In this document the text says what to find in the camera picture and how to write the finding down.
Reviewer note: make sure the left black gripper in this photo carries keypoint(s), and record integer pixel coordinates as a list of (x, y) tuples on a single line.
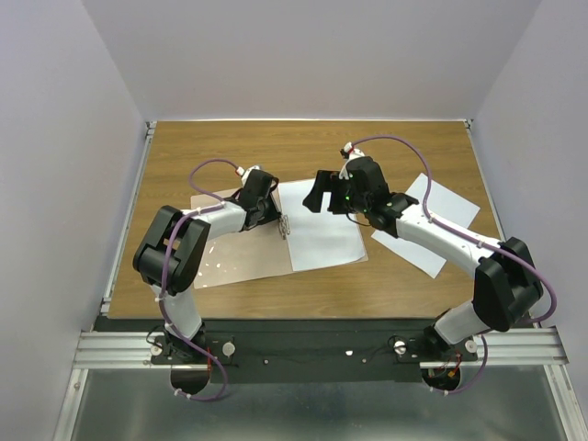
[(275, 211)]

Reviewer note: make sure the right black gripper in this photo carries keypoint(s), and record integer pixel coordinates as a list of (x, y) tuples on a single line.
[(327, 181)]

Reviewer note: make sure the metal folder clip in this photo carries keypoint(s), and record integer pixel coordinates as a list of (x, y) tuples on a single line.
[(283, 226)]

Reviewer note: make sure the beige paper folder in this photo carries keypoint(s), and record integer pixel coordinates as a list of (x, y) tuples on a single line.
[(238, 257)]

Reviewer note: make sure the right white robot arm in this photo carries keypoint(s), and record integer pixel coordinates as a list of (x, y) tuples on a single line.
[(505, 281)]

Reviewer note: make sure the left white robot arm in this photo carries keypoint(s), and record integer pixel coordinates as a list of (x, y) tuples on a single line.
[(170, 253)]

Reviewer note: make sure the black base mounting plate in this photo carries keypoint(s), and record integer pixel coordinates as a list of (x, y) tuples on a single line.
[(312, 351)]

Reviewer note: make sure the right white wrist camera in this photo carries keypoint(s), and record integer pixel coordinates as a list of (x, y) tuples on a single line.
[(349, 153)]

